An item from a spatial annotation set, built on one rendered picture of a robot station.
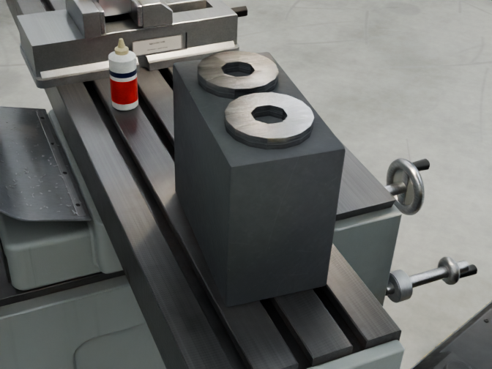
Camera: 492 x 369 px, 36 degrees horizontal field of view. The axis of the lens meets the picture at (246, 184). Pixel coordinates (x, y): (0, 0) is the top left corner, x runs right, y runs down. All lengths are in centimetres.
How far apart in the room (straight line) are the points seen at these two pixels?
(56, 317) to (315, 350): 51
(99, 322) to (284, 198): 54
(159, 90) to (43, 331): 41
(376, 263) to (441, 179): 136
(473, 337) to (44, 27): 87
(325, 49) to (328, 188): 277
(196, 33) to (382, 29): 255
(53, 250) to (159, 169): 20
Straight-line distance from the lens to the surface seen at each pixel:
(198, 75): 83
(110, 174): 102
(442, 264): 155
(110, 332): 124
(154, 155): 105
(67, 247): 111
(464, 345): 131
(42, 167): 116
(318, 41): 359
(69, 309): 118
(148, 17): 124
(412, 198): 153
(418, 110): 312
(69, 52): 123
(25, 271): 112
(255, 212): 74
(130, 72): 112
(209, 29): 129
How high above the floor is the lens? 152
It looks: 36 degrees down
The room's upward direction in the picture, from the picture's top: 3 degrees clockwise
